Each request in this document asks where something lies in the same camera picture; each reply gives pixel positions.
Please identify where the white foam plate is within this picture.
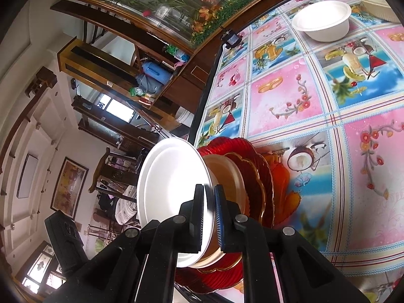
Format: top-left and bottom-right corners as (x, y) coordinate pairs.
(136, 138), (215, 268)

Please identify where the beige plastic bowl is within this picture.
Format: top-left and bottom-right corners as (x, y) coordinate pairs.
(351, 0), (401, 23)
(191, 155), (249, 269)

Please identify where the white foam bowl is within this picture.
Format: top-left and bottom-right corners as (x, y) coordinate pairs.
(292, 1), (351, 42)

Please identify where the red plastic plate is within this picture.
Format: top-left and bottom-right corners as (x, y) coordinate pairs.
(174, 136), (302, 295)

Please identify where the wooden chair with cushion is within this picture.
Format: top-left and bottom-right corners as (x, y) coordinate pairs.
(88, 147), (146, 225)

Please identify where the white bucket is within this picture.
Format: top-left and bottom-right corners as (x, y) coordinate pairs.
(175, 107), (194, 127)

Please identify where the colourful patterned tablecloth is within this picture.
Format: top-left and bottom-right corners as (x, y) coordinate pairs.
(194, 0), (403, 302)

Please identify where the blue water jug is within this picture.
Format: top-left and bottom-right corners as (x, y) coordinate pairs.
(142, 62), (172, 85)

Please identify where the small black clock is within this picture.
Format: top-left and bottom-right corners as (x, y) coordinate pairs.
(220, 29), (242, 49)

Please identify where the framed wall painting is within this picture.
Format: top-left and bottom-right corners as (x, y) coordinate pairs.
(50, 157), (88, 220)

